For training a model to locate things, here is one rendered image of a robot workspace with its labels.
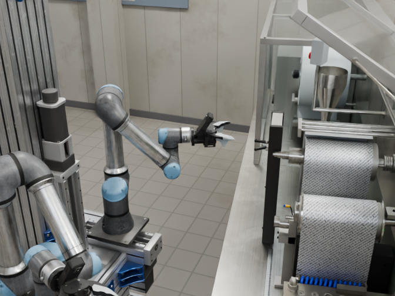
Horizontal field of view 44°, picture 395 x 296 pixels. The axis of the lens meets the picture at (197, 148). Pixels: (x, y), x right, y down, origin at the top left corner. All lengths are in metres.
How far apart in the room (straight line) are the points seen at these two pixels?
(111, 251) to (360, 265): 1.16
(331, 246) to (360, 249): 0.09
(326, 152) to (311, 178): 0.11
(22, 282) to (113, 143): 0.76
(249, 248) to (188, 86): 3.40
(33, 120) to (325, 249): 1.14
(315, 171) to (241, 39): 3.26
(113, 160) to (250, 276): 0.84
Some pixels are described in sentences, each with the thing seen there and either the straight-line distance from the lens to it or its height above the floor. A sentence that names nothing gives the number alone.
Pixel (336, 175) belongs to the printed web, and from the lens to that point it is 1.84.
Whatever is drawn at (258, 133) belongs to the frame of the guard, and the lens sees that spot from 2.63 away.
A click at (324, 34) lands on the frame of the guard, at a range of 1.26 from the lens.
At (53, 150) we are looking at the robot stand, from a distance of 1.95.
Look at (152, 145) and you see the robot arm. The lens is 2.14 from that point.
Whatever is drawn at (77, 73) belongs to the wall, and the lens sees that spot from 5.92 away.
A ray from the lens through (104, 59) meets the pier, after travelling 5.40.
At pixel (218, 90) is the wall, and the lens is 5.18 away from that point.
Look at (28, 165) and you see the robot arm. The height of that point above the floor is 1.43.
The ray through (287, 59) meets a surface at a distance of 2.49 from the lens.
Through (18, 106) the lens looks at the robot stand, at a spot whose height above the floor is 1.55.
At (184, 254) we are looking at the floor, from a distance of 3.49.
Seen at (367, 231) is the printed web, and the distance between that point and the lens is 1.68.
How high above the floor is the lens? 2.19
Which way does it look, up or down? 27 degrees down
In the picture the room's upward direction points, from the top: straight up
